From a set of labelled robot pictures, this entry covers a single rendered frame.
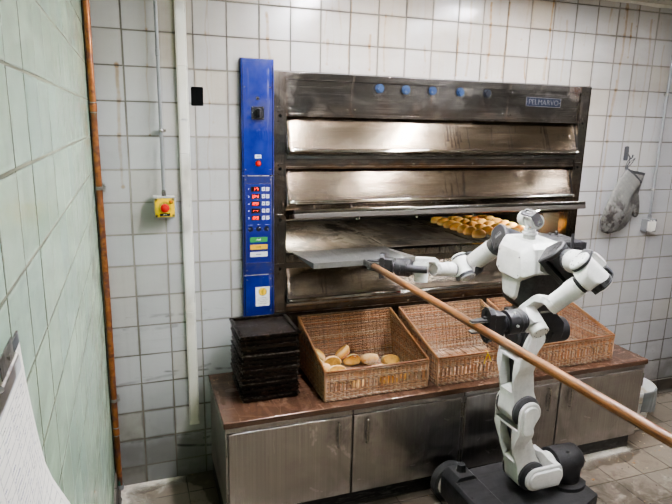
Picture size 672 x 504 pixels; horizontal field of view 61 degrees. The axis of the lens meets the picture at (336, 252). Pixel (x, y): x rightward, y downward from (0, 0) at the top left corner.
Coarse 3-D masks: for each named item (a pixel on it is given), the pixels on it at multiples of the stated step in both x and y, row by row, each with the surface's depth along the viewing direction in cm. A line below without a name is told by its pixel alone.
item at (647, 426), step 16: (384, 272) 260; (416, 288) 234; (432, 304) 221; (464, 320) 201; (496, 336) 185; (512, 352) 177; (528, 352) 172; (544, 368) 164; (576, 384) 153; (592, 400) 148; (608, 400) 144; (624, 416) 138; (640, 416) 136; (656, 432) 130
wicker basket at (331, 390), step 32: (320, 320) 308; (352, 320) 314; (384, 320) 320; (352, 352) 314; (384, 352) 320; (416, 352) 294; (320, 384) 273; (352, 384) 271; (384, 384) 277; (416, 384) 284
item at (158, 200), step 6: (156, 198) 263; (162, 198) 264; (168, 198) 265; (174, 198) 266; (156, 204) 264; (162, 204) 264; (168, 204) 265; (174, 204) 266; (156, 210) 264; (174, 210) 267; (156, 216) 265; (162, 216) 266; (168, 216) 267; (174, 216) 268
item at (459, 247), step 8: (392, 248) 321; (400, 248) 321; (408, 248) 322; (416, 248) 323; (424, 248) 325; (432, 248) 327; (440, 248) 328; (448, 248) 330; (456, 248) 332; (464, 248) 334; (472, 248) 336; (288, 256) 298; (296, 256) 300
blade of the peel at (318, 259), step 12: (300, 252) 304; (312, 252) 305; (324, 252) 306; (336, 252) 306; (348, 252) 307; (360, 252) 308; (372, 252) 308; (384, 252) 309; (396, 252) 310; (312, 264) 274; (324, 264) 274; (336, 264) 277; (348, 264) 279; (360, 264) 281
